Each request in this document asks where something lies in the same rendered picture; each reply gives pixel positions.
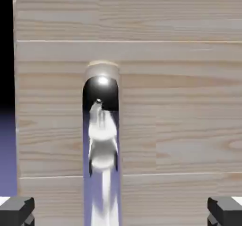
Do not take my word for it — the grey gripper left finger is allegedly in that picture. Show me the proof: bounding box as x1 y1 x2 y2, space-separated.
0 196 35 226

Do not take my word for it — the curved shiny metal handle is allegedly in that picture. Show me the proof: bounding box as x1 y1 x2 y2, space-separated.
82 60 123 226

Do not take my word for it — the light wood cabinet door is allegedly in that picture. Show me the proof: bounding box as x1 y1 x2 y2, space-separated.
14 40 242 179

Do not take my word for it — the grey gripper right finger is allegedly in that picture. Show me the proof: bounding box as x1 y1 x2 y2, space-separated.
207 196 242 226

